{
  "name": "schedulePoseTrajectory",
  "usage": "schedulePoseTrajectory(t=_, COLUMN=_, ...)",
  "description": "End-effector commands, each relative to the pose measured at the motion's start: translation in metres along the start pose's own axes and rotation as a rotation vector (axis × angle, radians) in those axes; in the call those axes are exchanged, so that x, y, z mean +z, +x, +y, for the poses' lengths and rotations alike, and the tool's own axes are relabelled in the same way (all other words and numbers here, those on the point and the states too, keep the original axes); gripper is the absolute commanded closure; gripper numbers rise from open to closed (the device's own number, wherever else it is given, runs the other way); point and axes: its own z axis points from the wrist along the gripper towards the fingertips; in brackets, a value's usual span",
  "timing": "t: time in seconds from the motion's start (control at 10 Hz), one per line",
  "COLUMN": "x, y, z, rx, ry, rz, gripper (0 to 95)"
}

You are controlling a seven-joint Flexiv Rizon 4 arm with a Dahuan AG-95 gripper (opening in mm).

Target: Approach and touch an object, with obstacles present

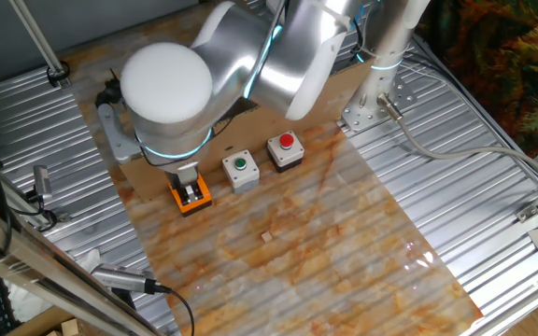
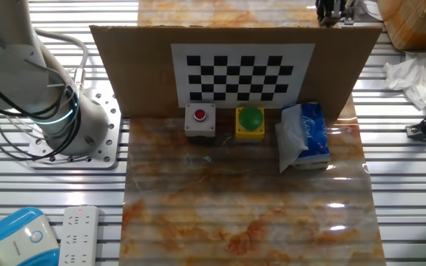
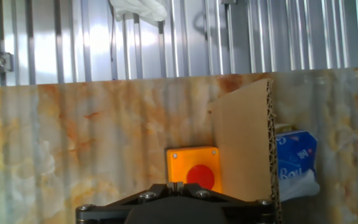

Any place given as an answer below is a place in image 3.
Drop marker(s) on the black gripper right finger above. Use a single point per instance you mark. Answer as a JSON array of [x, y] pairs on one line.
[[244, 207]]

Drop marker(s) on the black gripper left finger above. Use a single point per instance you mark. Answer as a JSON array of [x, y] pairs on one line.
[[113, 205]]

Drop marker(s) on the marble pattern mat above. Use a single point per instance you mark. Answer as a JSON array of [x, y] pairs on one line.
[[89, 140]]

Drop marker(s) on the blue tissue pack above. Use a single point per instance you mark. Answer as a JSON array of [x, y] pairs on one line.
[[294, 155]]

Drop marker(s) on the orange box red button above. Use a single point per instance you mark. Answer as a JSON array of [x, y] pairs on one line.
[[179, 165]]

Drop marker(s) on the white crumpled cloth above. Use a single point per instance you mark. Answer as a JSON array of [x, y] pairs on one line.
[[138, 9]]

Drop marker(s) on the brown cardboard wall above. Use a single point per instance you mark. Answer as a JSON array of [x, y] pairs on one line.
[[241, 140]]

